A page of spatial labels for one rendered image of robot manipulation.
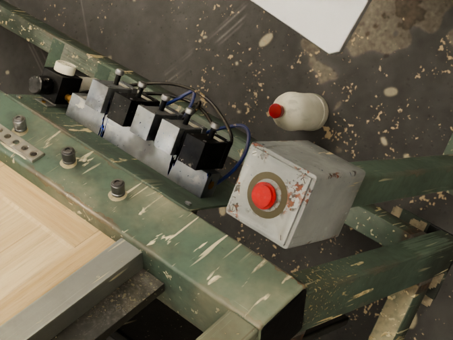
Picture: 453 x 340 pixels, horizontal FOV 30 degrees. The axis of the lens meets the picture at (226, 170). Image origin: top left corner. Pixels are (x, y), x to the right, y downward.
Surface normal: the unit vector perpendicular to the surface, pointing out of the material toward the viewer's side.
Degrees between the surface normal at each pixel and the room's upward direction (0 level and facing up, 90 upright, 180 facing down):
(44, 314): 60
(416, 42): 0
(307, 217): 90
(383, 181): 90
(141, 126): 0
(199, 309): 30
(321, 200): 90
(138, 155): 0
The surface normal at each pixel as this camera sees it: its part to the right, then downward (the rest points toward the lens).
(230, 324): 0.02, -0.76
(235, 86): -0.56, 0.04
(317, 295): 0.76, 0.44
